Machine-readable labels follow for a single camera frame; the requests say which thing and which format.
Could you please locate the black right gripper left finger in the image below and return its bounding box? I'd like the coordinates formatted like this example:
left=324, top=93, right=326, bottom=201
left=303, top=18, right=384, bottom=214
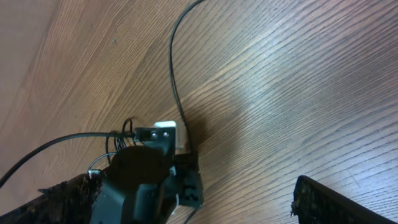
left=1, top=174, right=104, bottom=224

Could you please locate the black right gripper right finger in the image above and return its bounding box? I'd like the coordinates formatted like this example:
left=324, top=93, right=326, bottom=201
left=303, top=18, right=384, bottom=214
left=290, top=175, right=393, bottom=224

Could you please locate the black USB cable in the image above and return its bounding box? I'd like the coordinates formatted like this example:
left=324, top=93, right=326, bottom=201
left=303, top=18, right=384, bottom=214
left=169, top=0, right=206, bottom=156

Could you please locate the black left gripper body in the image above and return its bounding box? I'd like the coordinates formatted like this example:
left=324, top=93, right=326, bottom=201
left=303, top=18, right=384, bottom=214
left=90, top=128, right=203, bottom=223

